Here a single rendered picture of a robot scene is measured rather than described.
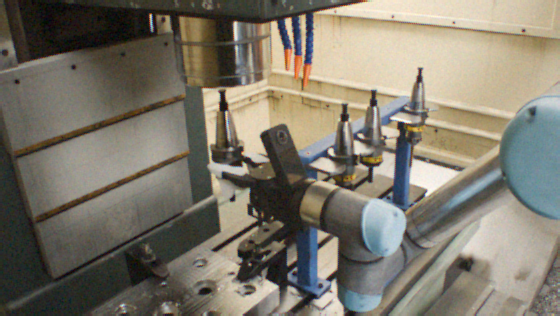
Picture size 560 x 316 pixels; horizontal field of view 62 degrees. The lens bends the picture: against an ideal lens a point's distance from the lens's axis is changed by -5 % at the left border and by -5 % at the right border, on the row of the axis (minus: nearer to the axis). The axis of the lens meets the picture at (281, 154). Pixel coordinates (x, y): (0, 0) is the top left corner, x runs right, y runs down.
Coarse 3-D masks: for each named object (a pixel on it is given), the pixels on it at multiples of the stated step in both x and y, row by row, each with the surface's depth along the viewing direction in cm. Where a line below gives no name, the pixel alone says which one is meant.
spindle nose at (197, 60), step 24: (192, 24) 72; (216, 24) 71; (240, 24) 72; (264, 24) 75; (192, 48) 74; (216, 48) 73; (240, 48) 73; (264, 48) 77; (192, 72) 75; (216, 72) 74; (240, 72) 75; (264, 72) 78
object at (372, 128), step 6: (366, 108) 103; (372, 108) 102; (378, 108) 102; (366, 114) 103; (372, 114) 102; (378, 114) 103; (366, 120) 104; (372, 120) 103; (378, 120) 103; (366, 126) 104; (372, 126) 103; (378, 126) 103; (366, 132) 104; (372, 132) 103; (378, 132) 104
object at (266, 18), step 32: (32, 0) 95; (64, 0) 86; (96, 0) 78; (128, 0) 72; (160, 0) 67; (192, 0) 63; (224, 0) 59; (256, 0) 56; (288, 0) 59; (320, 0) 64; (352, 0) 70
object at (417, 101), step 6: (414, 84) 118; (420, 84) 117; (414, 90) 118; (420, 90) 117; (414, 96) 118; (420, 96) 118; (408, 102) 121; (414, 102) 119; (420, 102) 118; (414, 108) 119; (420, 108) 119
